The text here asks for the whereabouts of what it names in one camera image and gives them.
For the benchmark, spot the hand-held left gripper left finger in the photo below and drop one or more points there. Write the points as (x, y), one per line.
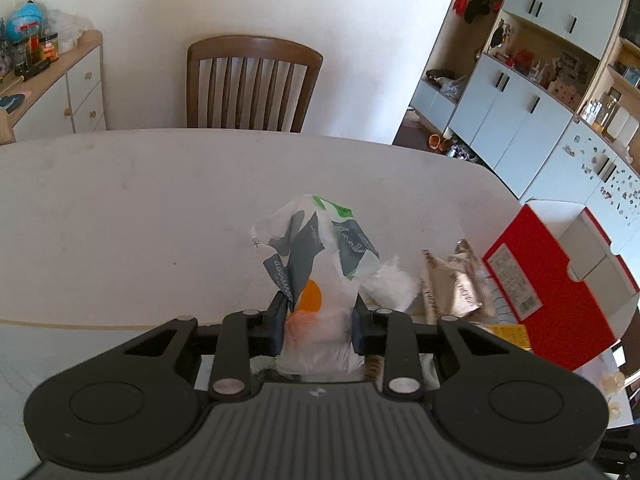
(277, 327)

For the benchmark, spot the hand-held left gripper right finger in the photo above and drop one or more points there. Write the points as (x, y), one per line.
(358, 332)

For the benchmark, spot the white printed tissue pack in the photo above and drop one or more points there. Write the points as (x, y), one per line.
(325, 280)

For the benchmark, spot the red cardboard box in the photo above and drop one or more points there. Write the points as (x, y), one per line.
(540, 280)

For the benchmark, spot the white crumpled tissue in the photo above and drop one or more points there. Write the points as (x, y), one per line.
(392, 285)

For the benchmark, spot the yellow packet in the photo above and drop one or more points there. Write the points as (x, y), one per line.
(507, 335)

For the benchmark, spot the orange slippers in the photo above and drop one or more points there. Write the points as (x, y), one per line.
(439, 143)

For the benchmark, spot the grey plastic bag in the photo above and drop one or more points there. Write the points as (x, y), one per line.
(454, 86)

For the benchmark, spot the dark bag in niche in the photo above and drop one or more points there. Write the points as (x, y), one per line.
(437, 77)

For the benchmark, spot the brown wooden slat-back chair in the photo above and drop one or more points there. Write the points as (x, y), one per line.
(255, 52)

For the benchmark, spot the white wooden sideboard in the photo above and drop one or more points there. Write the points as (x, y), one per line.
(82, 90)

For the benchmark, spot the cardboard figure box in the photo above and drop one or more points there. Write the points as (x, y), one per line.
(563, 92)

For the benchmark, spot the red toy figure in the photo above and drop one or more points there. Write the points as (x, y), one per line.
(523, 59)

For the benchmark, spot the glass jar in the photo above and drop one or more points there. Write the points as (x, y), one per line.
(606, 112)

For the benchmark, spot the white square container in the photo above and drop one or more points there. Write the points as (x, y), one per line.
(624, 125)

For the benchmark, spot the black hanging bag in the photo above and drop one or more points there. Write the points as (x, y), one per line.
(477, 6)

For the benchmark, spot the blue flat pad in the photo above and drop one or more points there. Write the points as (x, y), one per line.
(12, 101)

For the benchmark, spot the red label jar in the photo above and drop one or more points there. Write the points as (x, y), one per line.
(49, 47)

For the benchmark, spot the clear plastic bag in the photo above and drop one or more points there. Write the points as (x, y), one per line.
(67, 27)

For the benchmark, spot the light blue wall cabinet unit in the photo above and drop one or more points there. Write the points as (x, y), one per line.
(510, 110)

